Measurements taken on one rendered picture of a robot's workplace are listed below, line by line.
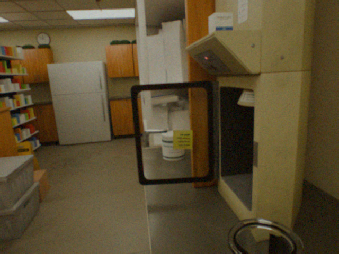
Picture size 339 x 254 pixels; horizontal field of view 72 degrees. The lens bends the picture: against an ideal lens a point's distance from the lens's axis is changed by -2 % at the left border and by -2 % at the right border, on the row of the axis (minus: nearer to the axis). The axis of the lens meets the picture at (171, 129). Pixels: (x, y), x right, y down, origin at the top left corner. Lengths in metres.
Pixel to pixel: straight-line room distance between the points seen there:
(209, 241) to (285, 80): 0.49
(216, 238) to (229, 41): 0.55
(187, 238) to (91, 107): 4.95
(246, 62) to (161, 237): 0.55
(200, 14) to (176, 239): 0.78
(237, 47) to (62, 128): 5.36
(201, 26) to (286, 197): 0.65
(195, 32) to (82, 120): 4.85
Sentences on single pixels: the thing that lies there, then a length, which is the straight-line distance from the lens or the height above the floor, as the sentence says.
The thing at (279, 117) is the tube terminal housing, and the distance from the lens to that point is 0.66.
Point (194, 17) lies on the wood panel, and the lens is 0.96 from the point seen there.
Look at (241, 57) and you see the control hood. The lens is 0.60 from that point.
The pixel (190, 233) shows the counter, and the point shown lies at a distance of 0.79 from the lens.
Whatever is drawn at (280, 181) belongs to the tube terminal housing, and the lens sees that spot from 0.72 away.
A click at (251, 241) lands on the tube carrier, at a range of 0.47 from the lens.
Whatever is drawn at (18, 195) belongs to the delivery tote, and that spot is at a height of 0.38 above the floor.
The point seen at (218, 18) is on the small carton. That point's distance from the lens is 0.68.
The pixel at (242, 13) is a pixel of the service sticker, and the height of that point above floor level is 1.57.
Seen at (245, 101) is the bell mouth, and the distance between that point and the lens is 0.74.
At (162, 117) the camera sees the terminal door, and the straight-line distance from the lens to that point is 0.89.
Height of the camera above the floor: 1.42
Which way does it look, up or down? 13 degrees down
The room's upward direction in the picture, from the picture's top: 3 degrees counter-clockwise
